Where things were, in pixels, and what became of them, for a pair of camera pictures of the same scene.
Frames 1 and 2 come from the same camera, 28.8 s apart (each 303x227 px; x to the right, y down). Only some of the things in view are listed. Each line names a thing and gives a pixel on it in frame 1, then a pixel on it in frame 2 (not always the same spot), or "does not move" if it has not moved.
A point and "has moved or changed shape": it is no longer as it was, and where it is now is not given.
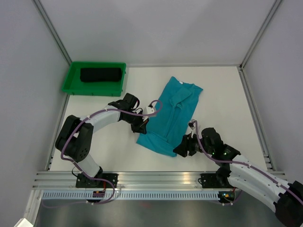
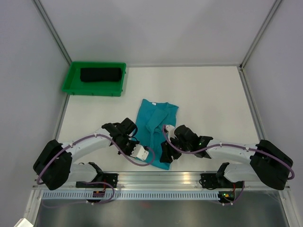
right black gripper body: [194, 144] -> [175, 152]
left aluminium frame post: [52, 30] does not move
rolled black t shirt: [90, 74] does not move
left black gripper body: [136, 122] -> [127, 146]
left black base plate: [84, 181] does not move
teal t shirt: [178, 110] has moved or changed shape
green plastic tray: [73, 84] does not move
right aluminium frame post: [274, 7] does not move
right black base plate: [212, 180] does not move
